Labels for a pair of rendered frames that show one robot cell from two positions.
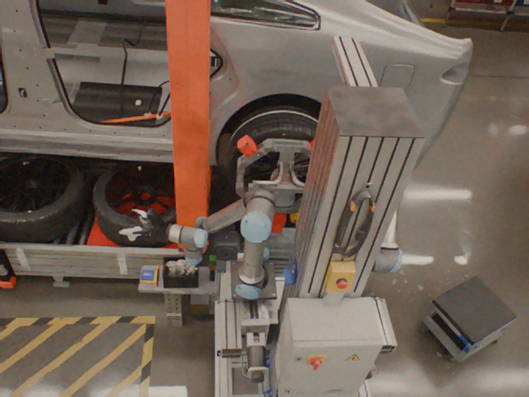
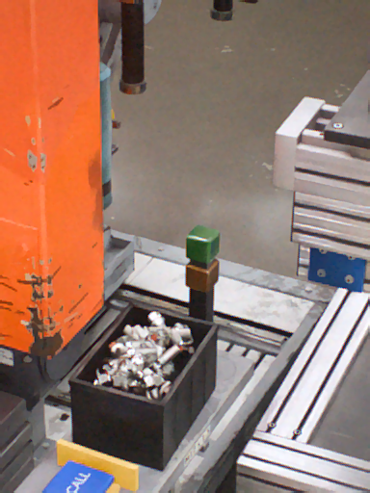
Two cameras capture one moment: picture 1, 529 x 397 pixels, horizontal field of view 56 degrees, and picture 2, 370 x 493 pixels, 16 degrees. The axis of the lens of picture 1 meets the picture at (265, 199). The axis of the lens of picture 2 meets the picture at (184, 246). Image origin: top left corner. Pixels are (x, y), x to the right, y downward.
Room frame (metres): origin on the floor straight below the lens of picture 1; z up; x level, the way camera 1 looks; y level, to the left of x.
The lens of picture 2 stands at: (0.82, 1.61, 1.64)
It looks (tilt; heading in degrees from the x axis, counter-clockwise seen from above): 32 degrees down; 302
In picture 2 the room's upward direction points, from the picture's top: 1 degrees clockwise
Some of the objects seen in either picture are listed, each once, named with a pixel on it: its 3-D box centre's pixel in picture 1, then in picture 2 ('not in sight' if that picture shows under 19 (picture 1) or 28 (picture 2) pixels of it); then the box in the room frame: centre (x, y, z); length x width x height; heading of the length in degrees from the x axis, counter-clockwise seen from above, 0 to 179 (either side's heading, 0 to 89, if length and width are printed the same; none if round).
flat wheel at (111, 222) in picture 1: (146, 202); not in sight; (2.26, 0.80, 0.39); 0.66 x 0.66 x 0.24
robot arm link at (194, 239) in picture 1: (194, 237); not in sight; (1.33, 0.28, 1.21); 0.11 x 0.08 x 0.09; 85
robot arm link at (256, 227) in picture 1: (253, 253); not in sight; (1.31, 0.02, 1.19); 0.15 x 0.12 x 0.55; 175
